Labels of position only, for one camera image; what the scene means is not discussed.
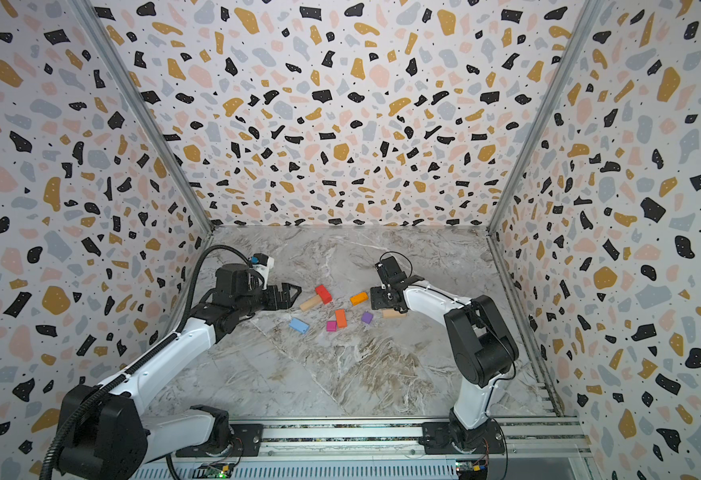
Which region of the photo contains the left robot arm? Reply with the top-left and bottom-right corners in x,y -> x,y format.
40,258 -> 302,479

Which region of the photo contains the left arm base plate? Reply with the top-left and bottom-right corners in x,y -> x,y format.
176,423 -> 264,459

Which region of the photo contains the orange-red wood block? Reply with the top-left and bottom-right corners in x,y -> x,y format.
336,309 -> 348,328

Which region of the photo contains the light blue wood block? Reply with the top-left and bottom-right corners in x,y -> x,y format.
290,318 -> 310,334

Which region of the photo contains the right frame aluminium post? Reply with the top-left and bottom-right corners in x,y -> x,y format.
487,0 -> 603,237

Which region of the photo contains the left frame aluminium post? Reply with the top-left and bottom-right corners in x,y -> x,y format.
70,1 -> 214,237

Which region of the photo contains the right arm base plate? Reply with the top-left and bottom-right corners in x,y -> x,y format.
418,421 -> 505,456

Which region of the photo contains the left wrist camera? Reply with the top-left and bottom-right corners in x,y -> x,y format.
250,253 -> 276,284

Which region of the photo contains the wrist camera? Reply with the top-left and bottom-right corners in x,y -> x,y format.
250,253 -> 276,284
375,256 -> 407,286

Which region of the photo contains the frame aluminium post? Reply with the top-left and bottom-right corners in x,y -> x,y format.
487,0 -> 603,237
70,1 -> 214,237

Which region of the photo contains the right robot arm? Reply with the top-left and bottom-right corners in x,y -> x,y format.
370,252 -> 519,454

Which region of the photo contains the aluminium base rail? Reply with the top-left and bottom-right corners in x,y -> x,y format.
134,417 -> 600,479

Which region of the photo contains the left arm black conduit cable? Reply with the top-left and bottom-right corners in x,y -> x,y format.
37,244 -> 256,480

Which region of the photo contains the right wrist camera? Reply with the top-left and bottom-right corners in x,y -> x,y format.
375,256 -> 407,286

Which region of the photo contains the long natural wood block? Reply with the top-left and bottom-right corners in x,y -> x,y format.
300,295 -> 322,311

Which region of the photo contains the red wood block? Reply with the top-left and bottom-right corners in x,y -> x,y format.
316,285 -> 332,304

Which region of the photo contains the yellow-orange wood block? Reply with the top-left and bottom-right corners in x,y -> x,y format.
350,292 -> 369,305

